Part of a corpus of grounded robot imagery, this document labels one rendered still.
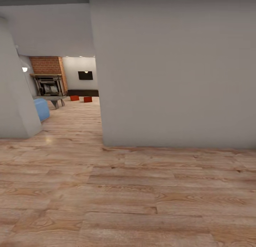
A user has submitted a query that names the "storage box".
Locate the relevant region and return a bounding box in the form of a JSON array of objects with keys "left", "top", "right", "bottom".
[
  {"left": 70, "top": 95, "right": 79, "bottom": 101},
  {"left": 84, "top": 97, "right": 92, "bottom": 103}
]

